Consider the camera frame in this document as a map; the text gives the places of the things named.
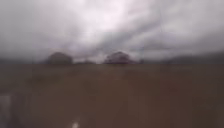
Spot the dull green grass field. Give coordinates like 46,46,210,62
0,61,224,128

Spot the rounded dark tree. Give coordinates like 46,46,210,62
103,50,134,65
46,51,74,66

